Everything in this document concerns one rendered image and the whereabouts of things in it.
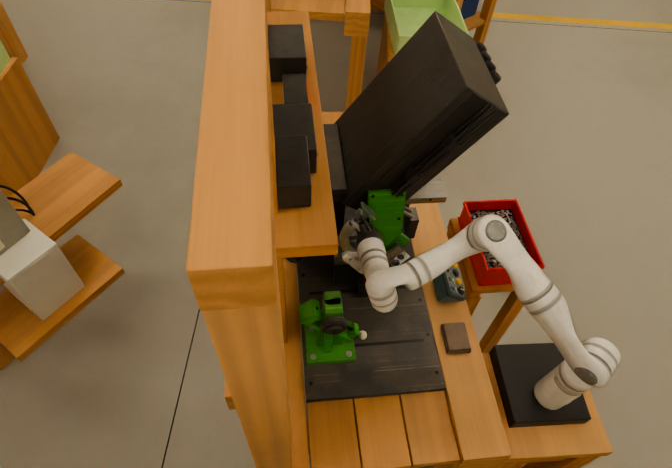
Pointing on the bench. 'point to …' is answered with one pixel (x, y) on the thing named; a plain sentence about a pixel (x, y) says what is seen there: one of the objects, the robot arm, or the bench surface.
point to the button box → (448, 287)
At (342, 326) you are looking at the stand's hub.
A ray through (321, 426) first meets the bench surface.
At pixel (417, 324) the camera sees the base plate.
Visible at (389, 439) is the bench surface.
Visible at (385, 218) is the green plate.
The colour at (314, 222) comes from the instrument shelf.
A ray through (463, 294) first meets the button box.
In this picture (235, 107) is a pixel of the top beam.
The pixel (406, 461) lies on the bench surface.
